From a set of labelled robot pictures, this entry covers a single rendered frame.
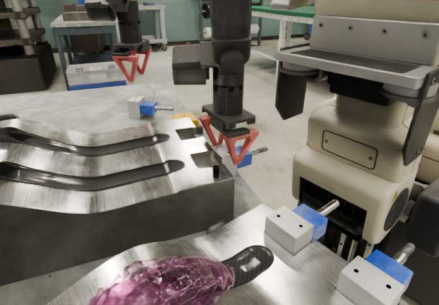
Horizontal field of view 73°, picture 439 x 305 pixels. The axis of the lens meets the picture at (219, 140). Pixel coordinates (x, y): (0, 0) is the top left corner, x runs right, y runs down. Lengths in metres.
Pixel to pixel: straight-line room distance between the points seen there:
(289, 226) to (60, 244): 0.30
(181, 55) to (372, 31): 0.32
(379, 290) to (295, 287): 0.08
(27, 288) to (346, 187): 0.57
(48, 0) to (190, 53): 6.40
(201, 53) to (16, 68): 3.94
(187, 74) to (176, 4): 6.51
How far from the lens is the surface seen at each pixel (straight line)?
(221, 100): 0.54
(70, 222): 0.44
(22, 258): 0.48
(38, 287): 0.49
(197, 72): 0.52
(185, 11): 7.08
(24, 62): 4.35
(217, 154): 0.59
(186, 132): 0.63
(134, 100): 0.92
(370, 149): 0.66
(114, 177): 0.50
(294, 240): 0.39
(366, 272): 0.37
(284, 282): 0.37
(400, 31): 0.58
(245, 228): 0.43
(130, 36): 0.86
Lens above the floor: 1.15
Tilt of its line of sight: 27 degrees down
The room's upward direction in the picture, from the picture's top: straight up
